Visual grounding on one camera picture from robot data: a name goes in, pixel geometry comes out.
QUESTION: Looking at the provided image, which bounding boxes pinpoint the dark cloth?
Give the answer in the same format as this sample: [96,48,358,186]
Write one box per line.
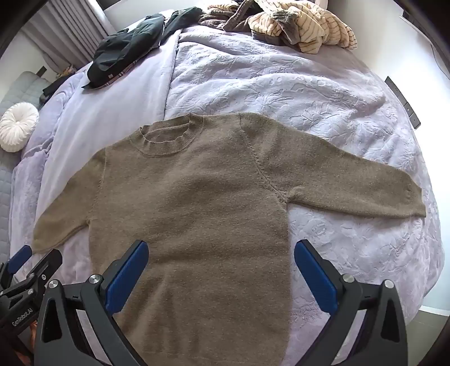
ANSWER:
[41,65,77,106]

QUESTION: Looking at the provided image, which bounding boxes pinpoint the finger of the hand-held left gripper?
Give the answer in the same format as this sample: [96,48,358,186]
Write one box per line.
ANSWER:
[0,244,33,282]
[0,249,63,307]

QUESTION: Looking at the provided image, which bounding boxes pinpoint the beige striped garment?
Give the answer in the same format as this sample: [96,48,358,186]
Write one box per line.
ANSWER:
[248,0,357,54]

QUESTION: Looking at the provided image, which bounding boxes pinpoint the grey pleated curtain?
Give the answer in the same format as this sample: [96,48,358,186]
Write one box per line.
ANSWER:
[19,0,115,71]

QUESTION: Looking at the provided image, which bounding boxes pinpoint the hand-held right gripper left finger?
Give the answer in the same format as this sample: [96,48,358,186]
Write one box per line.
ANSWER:
[34,240,150,366]

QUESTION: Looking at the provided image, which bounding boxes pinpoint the white round cushion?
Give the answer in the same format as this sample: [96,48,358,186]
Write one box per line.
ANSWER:
[0,102,40,153]

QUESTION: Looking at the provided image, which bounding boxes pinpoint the grey quilted mat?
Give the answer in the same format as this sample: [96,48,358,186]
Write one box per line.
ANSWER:
[0,70,53,247]

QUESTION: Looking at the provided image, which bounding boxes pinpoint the black jacket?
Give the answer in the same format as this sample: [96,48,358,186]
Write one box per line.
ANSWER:
[82,7,204,89]

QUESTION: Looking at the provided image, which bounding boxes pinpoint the lavender embossed blanket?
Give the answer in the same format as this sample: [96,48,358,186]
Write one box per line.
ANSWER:
[9,10,444,366]

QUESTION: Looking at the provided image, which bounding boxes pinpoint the brown knit sweater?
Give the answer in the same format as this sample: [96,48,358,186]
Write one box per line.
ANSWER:
[32,113,427,366]

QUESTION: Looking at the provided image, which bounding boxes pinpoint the black wall panel strip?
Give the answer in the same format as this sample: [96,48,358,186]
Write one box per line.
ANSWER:
[385,75,422,129]

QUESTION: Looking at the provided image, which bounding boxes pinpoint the grey-brown knit garment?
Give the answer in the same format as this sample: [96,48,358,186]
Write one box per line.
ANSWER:
[199,0,282,36]

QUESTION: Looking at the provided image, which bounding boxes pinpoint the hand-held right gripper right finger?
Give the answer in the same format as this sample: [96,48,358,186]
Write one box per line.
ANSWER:
[294,239,408,366]

